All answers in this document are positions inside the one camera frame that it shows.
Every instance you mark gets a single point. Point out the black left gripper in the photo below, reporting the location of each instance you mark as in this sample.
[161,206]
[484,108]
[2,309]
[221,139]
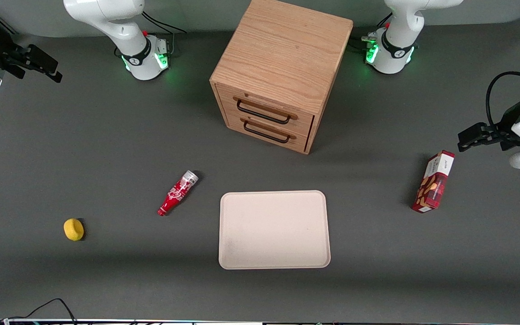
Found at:
[507,123]

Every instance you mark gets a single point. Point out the small yellow lemon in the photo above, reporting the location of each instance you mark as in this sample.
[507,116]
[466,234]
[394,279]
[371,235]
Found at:
[73,229]

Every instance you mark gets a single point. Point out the wooden two-drawer cabinet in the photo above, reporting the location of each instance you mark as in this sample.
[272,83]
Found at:
[282,58]

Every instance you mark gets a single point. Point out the red snack box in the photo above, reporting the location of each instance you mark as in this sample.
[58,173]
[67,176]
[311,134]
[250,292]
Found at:
[434,183]

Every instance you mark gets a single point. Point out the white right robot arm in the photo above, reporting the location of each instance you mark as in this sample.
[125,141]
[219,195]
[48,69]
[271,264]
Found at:
[120,31]

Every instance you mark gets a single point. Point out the beige rectangular tray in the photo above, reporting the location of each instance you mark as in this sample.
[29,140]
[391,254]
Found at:
[273,230]

